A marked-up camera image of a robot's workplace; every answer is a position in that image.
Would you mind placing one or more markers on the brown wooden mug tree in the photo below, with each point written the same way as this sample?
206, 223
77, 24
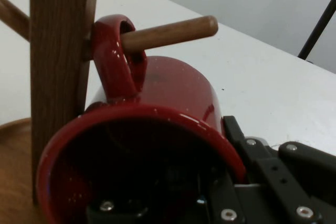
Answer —
60, 51

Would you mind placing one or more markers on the black tripod stand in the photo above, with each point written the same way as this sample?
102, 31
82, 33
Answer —
317, 27

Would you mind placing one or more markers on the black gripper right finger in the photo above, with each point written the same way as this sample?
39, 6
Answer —
275, 172

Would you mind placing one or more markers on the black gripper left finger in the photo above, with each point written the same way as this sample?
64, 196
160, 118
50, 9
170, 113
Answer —
115, 214

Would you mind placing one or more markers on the red enamel mug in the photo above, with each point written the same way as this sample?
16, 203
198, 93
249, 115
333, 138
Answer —
170, 90

